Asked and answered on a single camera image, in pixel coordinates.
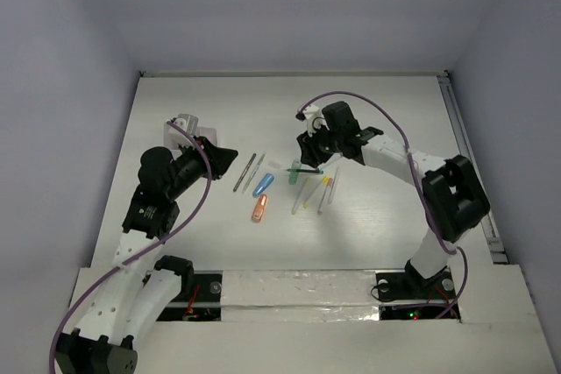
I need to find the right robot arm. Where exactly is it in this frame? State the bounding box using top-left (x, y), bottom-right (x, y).
top-left (296, 102), bottom-right (490, 302)

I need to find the yellow-green highlighter pen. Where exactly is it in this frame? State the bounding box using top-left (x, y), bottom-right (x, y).
top-left (291, 177), bottom-right (309, 215)

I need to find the black pen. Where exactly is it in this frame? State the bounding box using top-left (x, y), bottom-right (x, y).
top-left (232, 153), bottom-right (257, 193)

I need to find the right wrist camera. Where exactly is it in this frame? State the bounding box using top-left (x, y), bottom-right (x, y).
top-left (295, 104), bottom-right (325, 137)

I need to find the orange correction tape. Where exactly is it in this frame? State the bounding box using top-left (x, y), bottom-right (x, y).
top-left (251, 194), bottom-right (268, 223)

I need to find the yellow tipped marker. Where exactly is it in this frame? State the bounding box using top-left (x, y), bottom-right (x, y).
top-left (302, 175), bottom-right (330, 210)

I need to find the orange banded white marker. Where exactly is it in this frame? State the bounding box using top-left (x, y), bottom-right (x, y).
top-left (328, 167), bottom-right (341, 204)

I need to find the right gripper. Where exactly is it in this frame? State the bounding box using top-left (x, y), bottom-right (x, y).
top-left (297, 120), bottom-right (343, 168)

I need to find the green correction tape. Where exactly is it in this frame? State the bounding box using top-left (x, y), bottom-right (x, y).
top-left (288, 159), bottom-right (302, 186)

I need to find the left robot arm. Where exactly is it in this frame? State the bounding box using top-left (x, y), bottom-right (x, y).
top-left (50, 137), bottom-right (238, 373)

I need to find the green ink pen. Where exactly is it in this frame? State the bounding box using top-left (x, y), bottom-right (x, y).
top-left (285, 168), bottom-right (323, 174)

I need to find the white divided container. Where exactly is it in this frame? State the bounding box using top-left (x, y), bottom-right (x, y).
top-left (163, 124), bottom-right (219, 150)

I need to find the pink tipped white marker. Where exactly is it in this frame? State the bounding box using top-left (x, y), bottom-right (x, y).
top-left (316, 177), bottom-right (333, 215)

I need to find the light green pen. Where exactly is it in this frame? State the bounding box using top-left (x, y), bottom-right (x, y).
top-left (242, 152), bottom-right (266, 194)

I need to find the aluminium side rail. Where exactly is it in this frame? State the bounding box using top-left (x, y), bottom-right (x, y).
top-left (437, 75), bottom-right (509, 265)

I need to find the white foam front board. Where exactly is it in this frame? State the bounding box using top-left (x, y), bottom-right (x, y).
top-left (50, 263), bottom-right (551, 374)

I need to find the blue correction tape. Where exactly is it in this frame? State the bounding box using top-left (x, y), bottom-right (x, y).
top-left (252, 173), bottom-right (274, 198)

